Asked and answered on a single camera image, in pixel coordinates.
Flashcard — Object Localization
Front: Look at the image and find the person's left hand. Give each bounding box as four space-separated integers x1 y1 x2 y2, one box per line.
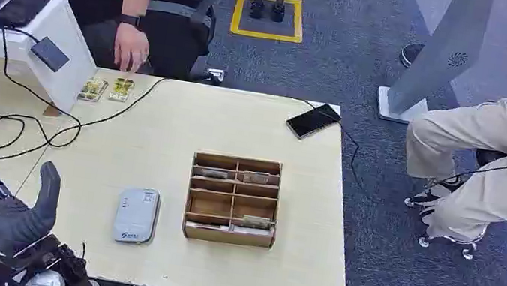
109 22 154 76

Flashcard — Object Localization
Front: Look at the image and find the grey card reader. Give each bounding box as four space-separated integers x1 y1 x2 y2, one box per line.
111 184 162 248

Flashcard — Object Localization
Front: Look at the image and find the black wristwatch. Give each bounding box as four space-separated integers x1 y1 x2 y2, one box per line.
112 12 143 29

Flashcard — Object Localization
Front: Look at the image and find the black office chair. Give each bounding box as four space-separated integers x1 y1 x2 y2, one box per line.
135 0 236 86

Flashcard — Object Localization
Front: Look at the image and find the white desk riser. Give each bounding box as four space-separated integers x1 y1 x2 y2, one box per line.
0 0 109 117

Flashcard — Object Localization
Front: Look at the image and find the black rectangular hub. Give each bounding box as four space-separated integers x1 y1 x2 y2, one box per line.
27 34 74 75

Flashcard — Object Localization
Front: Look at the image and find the black flat pad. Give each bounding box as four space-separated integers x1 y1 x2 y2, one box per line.
0 0 55 35

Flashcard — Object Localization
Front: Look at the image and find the silver floor socket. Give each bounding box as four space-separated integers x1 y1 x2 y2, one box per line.
205 66 227 84

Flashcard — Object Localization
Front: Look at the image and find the brown paper piece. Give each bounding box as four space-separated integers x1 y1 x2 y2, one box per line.
41 102 64 119

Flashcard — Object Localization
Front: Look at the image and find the yellow floor tape square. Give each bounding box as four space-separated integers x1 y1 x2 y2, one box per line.
229 0 310 46

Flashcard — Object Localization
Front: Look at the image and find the card standing in box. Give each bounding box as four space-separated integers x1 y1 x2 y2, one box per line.
241 170 272 187
239 213 274 231
200 167 230 181

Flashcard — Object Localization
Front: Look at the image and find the black smartphone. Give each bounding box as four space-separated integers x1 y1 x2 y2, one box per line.
283 98 345 146

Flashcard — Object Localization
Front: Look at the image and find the white card stack in box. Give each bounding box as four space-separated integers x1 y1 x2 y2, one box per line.
184 216 275 241

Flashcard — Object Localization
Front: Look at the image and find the wooden compartment card box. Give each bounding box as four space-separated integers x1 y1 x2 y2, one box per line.
179 149 288 252

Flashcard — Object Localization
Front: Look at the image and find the black shoe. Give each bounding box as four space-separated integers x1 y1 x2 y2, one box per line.
397 39 426 72

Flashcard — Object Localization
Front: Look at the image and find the grey kiosk stand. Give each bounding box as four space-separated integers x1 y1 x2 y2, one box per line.
373 0 495 135

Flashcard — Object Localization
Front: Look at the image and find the stool with chrome casters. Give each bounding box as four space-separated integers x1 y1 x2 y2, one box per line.
395 137 507 264

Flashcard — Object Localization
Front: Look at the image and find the seated person in beige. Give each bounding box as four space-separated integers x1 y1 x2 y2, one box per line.
390 25 507 251

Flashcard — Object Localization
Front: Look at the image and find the long black desk cable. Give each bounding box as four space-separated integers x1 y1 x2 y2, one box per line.
0 52 170 198

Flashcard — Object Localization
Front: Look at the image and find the black looped hub cable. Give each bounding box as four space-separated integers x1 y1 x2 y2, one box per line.
0 23 97 163

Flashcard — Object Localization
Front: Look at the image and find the black phone cable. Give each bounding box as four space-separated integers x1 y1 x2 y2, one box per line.
278 95 377 190

